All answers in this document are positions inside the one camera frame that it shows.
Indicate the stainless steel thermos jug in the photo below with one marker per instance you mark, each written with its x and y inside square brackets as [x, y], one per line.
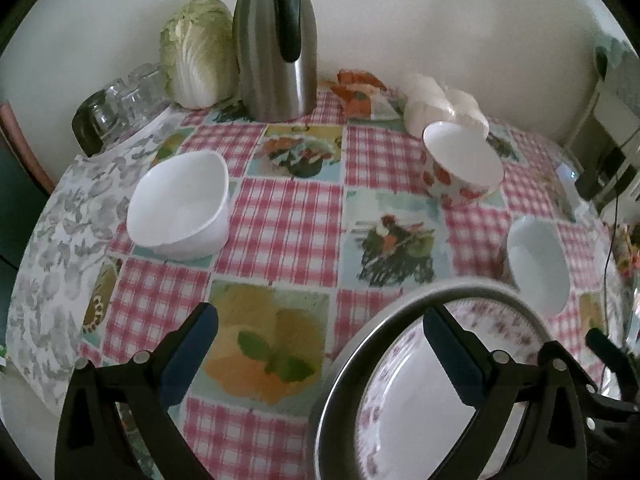
[276, 46]

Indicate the white buns in plastic bag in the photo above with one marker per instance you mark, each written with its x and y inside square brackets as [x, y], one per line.
[427, 102]

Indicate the orange printed napkin pack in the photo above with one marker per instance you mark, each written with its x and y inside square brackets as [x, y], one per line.
[364, 97]

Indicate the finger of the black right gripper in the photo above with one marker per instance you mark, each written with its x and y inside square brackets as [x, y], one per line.
[623, 365]

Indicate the glass jars with black tray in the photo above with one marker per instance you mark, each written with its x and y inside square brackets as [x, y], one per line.
[115, 113]

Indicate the floral rimmed white plate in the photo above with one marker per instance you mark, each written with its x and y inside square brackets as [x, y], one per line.
[410, 415]

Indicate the white shelf unit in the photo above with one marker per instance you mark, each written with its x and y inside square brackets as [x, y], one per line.
[605, 141]

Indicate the small white device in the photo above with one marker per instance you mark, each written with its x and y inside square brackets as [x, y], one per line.
[566, 174]

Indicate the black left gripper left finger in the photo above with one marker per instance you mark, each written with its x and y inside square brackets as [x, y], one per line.
[150, 383]

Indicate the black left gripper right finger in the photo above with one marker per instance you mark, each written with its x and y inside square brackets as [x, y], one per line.
[492, 383]

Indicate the napa cabbage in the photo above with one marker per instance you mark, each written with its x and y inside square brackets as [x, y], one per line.
[197, 55]

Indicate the checkered patchwork tablecloth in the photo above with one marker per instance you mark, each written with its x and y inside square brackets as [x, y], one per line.
[329, 223]

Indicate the white square bowl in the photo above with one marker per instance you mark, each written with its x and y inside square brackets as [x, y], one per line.
[180, 209]

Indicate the white bowl with vegetable print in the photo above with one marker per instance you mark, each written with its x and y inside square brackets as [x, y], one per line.
[459, 167]

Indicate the small white round bowl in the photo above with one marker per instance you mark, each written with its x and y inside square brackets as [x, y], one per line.
[534, 263]

